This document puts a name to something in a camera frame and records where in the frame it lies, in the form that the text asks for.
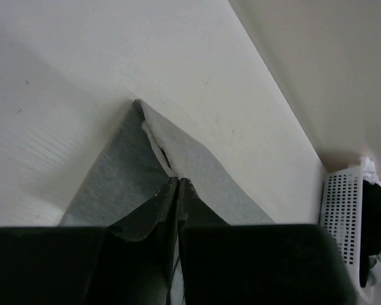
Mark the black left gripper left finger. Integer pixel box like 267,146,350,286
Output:
0,178,178,304

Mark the grey tank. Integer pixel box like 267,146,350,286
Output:
367,251,381,287
60,99,273,226

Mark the white garment in basket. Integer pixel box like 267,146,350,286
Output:
359,156,381,187

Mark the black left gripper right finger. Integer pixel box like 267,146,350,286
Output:
178,179,357,304

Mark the white plastic laundry basket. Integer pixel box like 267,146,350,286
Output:
319,165,374,304

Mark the black tank tops pile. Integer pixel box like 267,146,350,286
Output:
359,181,381,287

